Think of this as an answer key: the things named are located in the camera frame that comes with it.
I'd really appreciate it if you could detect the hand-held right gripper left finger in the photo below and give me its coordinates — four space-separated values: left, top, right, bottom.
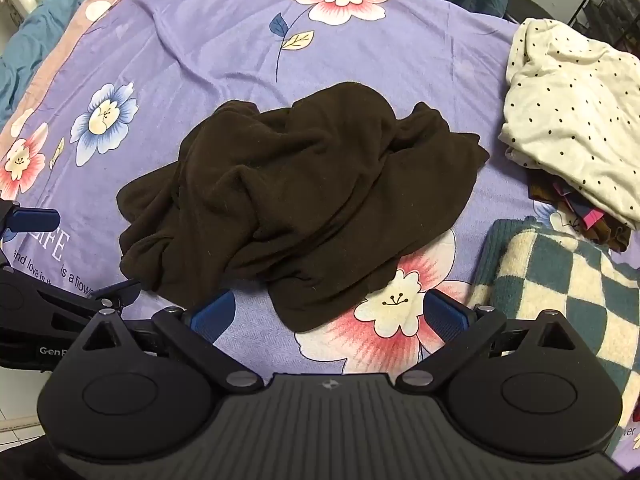
75 287 266 394

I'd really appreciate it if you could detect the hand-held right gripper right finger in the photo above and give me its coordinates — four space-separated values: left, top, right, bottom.
397 287 576 394

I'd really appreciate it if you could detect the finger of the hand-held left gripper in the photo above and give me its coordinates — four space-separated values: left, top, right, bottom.
45 279 143 332
0 201 62 235

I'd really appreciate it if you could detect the dark brown garment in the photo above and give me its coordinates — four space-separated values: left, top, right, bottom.
116 80 491 333

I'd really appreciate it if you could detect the multicolour patterned garment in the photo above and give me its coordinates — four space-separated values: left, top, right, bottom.
525 167 633 253

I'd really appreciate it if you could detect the teal blanket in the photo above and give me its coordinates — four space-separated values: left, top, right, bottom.
0 0 146 128

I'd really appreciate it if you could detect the purple floral bedsheet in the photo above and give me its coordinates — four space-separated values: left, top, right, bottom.
0 0 640 471

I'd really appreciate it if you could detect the white polka dot garment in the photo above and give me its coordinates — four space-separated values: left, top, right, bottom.
497 17 640 231

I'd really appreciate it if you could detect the black round stool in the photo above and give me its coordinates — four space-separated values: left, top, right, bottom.
505 0 556 26

